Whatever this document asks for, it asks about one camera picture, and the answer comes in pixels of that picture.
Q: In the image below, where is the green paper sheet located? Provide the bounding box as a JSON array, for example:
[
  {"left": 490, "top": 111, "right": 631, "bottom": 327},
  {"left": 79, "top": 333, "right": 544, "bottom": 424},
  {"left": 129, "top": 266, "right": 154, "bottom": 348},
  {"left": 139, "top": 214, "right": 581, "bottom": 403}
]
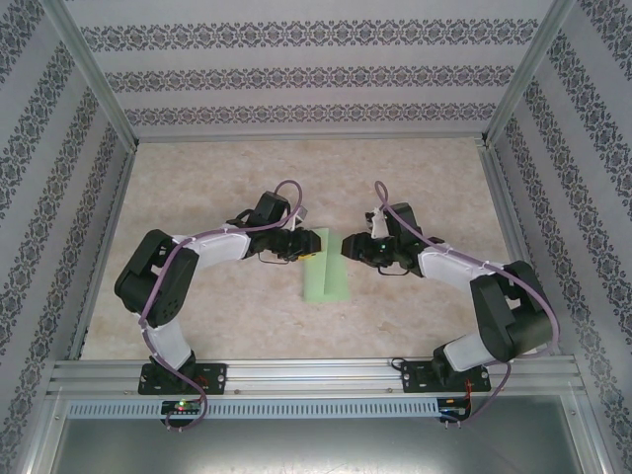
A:
[{"left": 301, "top": 225, "right": 353, "bottom": 303}]

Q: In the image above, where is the grey metal sheet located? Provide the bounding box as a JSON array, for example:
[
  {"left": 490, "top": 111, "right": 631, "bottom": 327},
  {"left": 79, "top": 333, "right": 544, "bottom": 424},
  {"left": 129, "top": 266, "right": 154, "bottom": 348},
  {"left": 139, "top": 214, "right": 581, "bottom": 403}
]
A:
[{"left": 48, "top": 419, "right": 593, "bottom": 474}]

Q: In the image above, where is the controller board with green light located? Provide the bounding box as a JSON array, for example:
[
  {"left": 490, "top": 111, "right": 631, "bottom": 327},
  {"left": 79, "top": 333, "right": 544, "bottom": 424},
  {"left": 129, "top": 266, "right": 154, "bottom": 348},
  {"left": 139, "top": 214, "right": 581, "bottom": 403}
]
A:
[{"left": 161, "top": 400, "right": 202, "bottom": 415}]

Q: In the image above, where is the aluminium side rail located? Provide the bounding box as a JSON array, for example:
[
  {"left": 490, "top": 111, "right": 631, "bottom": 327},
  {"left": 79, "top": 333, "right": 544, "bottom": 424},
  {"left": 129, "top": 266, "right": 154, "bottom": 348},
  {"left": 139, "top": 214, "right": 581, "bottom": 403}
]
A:
[
  {"left": 66, "top": 145, "right": 139, "bottom": 361},
  {"left": 478, "top": 142, "right": 562, "bottom": 357}
]

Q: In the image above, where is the aluminium mounting rail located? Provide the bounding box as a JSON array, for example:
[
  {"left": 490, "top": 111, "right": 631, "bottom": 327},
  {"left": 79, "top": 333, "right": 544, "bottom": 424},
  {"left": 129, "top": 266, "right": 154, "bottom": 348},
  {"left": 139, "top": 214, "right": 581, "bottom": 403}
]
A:
[{"left": 46, "top": 353, "right": 582, "bottom": 396}]

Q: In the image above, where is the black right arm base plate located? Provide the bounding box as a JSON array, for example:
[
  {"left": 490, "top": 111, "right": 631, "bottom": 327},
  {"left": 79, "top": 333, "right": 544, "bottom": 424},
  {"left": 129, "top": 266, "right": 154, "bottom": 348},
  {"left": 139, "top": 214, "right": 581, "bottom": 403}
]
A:
[{"left": 400, "top": 358, "right": 493, "bottom": 395}]

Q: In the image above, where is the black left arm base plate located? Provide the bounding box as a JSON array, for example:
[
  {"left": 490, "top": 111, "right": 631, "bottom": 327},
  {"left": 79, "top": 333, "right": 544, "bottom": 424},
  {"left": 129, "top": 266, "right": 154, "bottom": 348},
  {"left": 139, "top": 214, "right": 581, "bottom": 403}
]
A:
[{"left": 137, "top": 362, "right": 229, "bottom": 397}]

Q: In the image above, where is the slotted grey cable duct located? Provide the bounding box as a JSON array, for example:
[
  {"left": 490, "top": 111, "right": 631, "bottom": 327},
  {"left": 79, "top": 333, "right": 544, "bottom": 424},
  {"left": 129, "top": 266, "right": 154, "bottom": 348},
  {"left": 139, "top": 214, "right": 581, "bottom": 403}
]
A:
[{"left": 66, "top": 397, "right": 440, "bottom": 419}]

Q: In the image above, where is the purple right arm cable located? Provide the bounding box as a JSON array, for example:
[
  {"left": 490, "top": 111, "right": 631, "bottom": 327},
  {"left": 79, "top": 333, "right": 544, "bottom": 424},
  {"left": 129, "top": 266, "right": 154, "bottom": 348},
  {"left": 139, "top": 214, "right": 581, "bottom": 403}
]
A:
[{"left": 373, "top": 180, "right": 557, "bottom": 426}]

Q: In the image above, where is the aluminium frame post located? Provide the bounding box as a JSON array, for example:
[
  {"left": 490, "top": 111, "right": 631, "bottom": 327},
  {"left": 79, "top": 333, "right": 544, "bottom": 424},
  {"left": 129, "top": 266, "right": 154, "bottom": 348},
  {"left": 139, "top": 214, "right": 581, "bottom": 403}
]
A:
[
  {"left": 481, "top": 0, "right": 579, "bottom": 147},
  {"left": 41, "top": 0, "right": 142, "bottom": 152}
]

